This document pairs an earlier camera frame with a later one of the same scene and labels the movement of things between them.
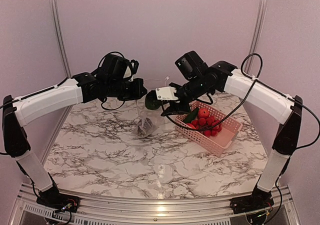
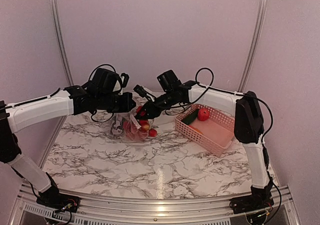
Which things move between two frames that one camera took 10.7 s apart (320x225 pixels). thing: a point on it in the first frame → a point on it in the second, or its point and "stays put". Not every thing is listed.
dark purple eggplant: (144, 127) → (117, 128)
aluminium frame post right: (258, 25) stays put
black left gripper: (137, 92) → (126, 106)
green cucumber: (191, 116) stays put
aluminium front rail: (99, 210) stays put
